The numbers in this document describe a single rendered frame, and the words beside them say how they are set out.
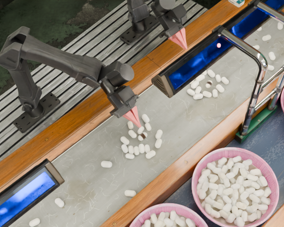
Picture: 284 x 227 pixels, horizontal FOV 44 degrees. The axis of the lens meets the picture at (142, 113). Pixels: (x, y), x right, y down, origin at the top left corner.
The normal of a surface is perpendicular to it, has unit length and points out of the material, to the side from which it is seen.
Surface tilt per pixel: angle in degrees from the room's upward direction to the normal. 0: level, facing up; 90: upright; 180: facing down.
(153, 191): 0
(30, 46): 29
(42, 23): 0
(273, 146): 0
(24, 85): 90
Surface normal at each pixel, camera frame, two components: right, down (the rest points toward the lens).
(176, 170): -0.10, -0.52
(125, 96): 0.33, 0.00
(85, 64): 0.39, -0.40
